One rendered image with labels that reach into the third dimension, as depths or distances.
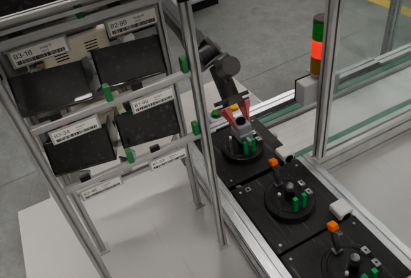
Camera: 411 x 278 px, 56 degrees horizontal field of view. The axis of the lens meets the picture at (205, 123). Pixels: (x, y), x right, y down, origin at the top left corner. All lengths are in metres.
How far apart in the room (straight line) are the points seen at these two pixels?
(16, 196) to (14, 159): 0.39
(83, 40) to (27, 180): 1.54
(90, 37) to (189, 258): 0.93
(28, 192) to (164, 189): 1.64
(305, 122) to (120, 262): 0.79
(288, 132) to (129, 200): 0.60
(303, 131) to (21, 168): 2.18
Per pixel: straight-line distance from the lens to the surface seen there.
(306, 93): 1.09
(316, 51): 1.04
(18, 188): 2.93
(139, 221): 1.28
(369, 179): 1.37
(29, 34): 0.63
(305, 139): 1.38
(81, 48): 1.64
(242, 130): 1.18
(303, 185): 1.13
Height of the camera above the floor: 1.87
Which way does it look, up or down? 40 degrees down
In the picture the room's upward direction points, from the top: 9 degrees counter-clockwise
